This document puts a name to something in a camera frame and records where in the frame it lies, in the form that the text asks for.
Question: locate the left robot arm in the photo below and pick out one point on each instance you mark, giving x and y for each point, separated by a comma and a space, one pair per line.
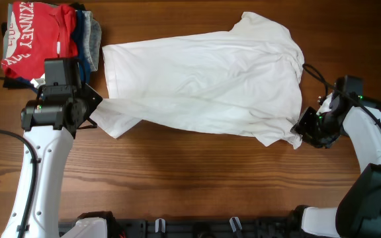
50, 123

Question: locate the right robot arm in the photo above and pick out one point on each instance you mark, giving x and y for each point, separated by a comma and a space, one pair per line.
347, 112

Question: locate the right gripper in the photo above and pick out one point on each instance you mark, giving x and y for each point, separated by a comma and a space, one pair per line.
301, 126

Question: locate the black garment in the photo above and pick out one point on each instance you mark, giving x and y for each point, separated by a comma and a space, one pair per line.
12, 82

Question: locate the navy blue garment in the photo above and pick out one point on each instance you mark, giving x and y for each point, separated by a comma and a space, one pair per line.
83, 49

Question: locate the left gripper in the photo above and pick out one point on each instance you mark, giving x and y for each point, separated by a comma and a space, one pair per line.
94, 98

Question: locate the white t-shirt black print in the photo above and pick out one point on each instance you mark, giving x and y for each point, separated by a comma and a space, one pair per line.
244, 82

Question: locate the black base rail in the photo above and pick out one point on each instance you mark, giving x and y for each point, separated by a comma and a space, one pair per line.
274, 227

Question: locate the red printed t-shirt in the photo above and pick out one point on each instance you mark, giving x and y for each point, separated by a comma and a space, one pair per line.
35, 39

